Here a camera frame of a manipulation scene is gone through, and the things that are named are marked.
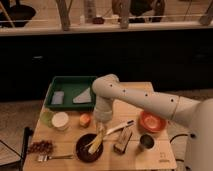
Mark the dark rectangular brush block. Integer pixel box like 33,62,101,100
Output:
113,127,132,154

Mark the light green cup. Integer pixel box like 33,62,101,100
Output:
40,111,54,127

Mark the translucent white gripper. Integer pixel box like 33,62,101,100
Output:
93,97,113,133

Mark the white cup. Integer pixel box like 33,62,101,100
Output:
51,112,69,131

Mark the metal cup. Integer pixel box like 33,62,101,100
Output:
139,134,154,150

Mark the dark purple bowl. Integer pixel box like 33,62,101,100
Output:
75,133,103,163

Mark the yellow banana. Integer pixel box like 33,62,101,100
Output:
85,131,105,154

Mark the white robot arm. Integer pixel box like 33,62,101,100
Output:
92,74,213,171

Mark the grey triangular cloth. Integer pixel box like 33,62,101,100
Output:
73,88,92,103

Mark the black cable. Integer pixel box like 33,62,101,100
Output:
169,133,189,171

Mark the orange toy fruit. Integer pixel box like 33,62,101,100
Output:
79,113,91,128

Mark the orange bowl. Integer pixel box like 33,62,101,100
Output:
139,111,167,133

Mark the silver fork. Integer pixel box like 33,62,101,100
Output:
37,155,73,162

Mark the green plastic tray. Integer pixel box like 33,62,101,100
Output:
45,76,96,111

